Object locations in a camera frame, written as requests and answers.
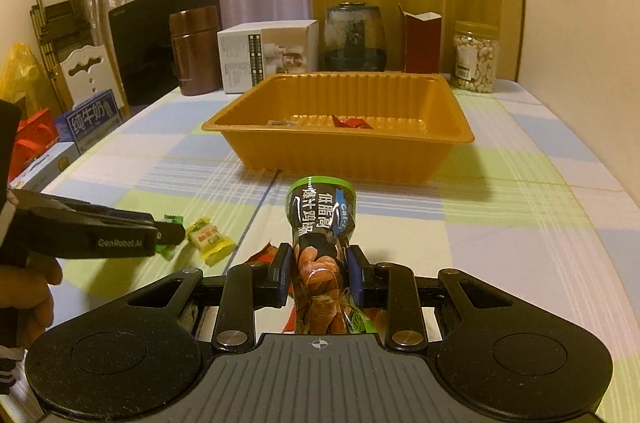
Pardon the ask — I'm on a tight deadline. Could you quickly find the orange plastic tray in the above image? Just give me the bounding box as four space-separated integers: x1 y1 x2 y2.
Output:
202 72 474 185

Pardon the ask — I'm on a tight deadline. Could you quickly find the light blue carton box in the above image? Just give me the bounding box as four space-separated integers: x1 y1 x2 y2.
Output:
10 142 80 192

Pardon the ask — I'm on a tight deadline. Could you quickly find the green candy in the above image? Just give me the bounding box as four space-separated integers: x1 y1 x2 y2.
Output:
155 214 186 261

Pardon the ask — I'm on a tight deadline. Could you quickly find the yellow wrapped candy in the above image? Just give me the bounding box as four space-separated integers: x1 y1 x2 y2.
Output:
186 217 235 266

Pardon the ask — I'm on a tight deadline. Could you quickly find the brown metal thermos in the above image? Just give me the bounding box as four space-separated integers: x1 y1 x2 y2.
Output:
169 5 222 96

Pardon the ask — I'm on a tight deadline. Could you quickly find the white product box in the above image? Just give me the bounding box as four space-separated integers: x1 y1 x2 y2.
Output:
217 19 319 94

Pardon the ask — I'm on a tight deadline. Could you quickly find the checkered tablecloth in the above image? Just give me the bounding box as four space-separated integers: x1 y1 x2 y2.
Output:
48 82 639 422

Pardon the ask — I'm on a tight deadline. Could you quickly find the white carved chair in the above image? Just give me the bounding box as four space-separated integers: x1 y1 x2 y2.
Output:
61 45 124 109

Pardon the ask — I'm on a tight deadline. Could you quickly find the dark red open box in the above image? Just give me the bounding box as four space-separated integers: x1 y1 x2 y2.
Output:
399 7 442 74

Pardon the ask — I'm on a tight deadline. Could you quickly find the red snack wrapper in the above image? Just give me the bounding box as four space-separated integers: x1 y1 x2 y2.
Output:
332 116 372 130
245 242 279 265

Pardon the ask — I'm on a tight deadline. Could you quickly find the blue milk carton box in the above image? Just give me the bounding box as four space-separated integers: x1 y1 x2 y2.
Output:
54 90 122 154

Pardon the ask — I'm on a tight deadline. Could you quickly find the green black sausage snack pack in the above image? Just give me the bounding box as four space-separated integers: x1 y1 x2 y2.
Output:
285 176 378 335

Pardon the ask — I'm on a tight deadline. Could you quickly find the red paper bag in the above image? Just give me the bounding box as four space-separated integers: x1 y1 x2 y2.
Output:
8 108 58 182

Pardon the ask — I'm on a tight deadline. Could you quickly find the folded step ladder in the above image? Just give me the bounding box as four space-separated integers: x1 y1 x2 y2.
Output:
29 0 93 112

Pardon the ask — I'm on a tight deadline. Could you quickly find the yellow plastic bag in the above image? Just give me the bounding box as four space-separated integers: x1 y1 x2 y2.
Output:
1 43 55 119

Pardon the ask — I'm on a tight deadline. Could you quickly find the clear jar of nuts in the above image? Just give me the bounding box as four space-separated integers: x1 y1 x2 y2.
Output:
451 20 499 94

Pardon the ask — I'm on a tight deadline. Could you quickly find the dark green glass jar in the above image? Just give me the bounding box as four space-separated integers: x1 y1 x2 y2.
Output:
323 2 386 71

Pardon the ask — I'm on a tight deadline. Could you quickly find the person's left hand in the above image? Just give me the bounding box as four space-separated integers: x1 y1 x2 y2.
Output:
1 252 63 348

